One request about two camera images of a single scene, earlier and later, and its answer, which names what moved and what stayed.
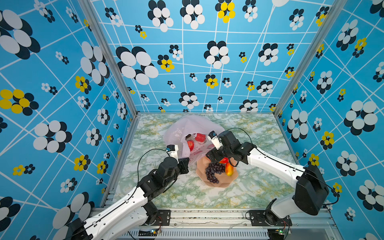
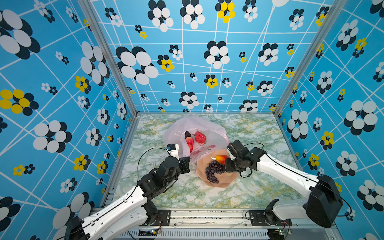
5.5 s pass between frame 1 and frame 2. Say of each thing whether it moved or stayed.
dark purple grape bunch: stayed
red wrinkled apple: moved
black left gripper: stayed
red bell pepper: stayed
